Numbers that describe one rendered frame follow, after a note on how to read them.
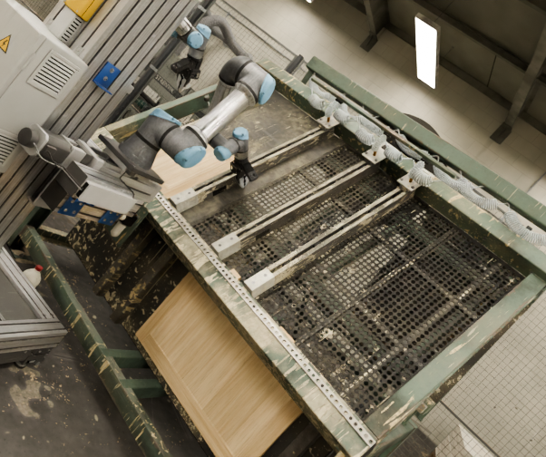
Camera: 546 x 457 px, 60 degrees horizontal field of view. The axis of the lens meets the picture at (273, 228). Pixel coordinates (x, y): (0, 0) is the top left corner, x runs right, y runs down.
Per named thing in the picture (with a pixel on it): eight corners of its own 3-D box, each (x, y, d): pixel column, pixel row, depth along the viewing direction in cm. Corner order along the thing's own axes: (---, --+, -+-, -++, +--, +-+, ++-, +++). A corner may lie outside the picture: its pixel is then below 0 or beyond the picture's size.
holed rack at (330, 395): (142, 182, 247) (141, 181, 247) (147, 179, 249) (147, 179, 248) (369, 447, 165) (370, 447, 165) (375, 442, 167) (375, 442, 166)
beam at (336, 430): (89, 148, 280) (83, 133, 272) (108, 140, 285) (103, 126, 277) (349, 471, 170) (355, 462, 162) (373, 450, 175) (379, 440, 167)
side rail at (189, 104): (108, 140, 285) (103, 126, 277) (255, 82, 332) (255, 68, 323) (112, 146, 282) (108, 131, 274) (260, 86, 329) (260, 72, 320)
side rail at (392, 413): (357, 431, 180) (362, 421, 171) (521, 286, 226) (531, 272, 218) (373, 449, 176) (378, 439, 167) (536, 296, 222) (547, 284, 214)
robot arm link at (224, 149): (206, 150, 227) (221, 140, 233) (222, 166, 225) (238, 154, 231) (208, 140, 220) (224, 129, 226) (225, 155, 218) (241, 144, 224)
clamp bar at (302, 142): (170, 205, 244) (162, 170, 226) (337, 122, 294) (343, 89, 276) (180, 216, 239) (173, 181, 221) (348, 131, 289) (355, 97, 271)
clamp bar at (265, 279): (241, 287, 213) (240, 255, 195) (415, 179, 263) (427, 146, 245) (254, 302, 208) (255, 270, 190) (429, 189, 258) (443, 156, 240)
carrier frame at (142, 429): (4, 240, 282) (90, 134, 274) (154, 280, 401) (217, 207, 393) (206, 615, 173) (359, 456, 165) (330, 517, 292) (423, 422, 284)
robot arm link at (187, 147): (160, 153, 193) (254, 72, 206) (187, 177, 190) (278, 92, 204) (155, 139, 181) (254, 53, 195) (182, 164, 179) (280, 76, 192)
